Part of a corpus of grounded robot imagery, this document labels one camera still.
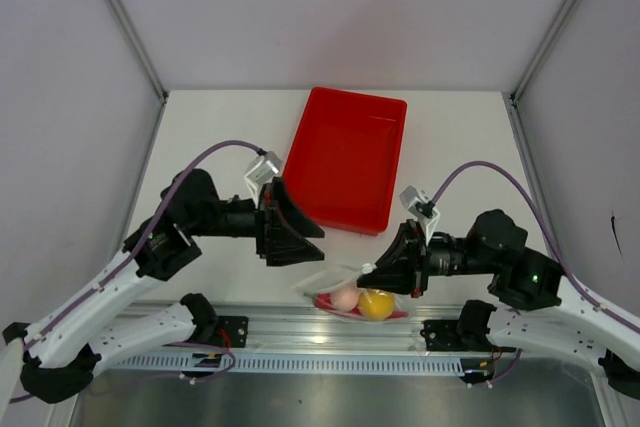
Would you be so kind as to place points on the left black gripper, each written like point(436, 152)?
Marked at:
point(281, 245)

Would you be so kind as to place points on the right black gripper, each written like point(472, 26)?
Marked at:
point(402, 268)

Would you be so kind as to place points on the yellow bell pepper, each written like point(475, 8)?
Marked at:
point(376, 305)

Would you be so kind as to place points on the pale egg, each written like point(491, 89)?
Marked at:
point(345, 299)

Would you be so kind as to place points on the clear zip top bag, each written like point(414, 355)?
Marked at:
point(334, 290)

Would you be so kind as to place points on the red chili pepper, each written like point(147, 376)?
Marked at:
point(322, 302)

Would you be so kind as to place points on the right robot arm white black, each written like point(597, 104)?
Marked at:
point(538, 309)

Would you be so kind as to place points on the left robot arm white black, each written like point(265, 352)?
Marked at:
point(65, 351)

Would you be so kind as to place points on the red plastic tray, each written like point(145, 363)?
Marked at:
point(342, 165)

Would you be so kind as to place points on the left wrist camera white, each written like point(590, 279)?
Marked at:
point(261, 171)

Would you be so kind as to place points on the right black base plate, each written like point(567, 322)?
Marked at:
point(468, 333)

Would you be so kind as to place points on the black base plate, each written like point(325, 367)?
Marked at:
point(468, 333)
point(229, 332)

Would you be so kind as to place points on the aluminium mounting rail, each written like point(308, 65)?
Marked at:
point(302, 329)

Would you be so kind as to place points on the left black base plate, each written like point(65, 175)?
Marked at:
point(229, 332)

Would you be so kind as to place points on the slotted cable duct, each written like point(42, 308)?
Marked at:
point(260, 362)

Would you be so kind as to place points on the left aluminium frame post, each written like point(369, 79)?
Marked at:
point(132, 39)

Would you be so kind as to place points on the aluminium frame post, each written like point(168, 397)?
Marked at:
point(132, 39)
point(544, 48)

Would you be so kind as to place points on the right aluminium frame post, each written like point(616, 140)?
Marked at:
point(544, 48)

